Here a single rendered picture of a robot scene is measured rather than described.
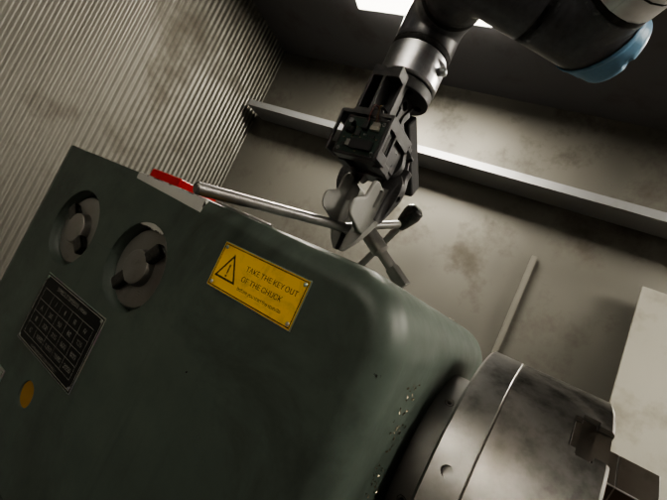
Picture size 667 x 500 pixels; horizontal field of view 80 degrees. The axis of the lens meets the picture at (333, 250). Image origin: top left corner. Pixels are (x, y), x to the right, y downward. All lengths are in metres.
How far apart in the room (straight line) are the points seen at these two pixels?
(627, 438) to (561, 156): 2.05
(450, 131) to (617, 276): 1.74
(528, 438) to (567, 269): 3.07
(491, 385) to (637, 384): 2.74
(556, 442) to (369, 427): 0.18
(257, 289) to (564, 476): 0.30
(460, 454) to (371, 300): 0.17
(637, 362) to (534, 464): 2.82
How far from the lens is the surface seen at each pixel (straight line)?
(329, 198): 0.47
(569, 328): 3.41
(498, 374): 0.46
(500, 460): 0.41
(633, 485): 0.46
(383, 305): 0.31
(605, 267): 3.52
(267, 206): 0.40
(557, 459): 0.42
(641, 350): 3.24
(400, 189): 0.48
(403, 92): 0.49
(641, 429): 3.12
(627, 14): 0.48
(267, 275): 0.36
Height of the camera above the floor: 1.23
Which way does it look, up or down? 4 degrees up
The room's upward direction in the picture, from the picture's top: 25 degrees clockwise
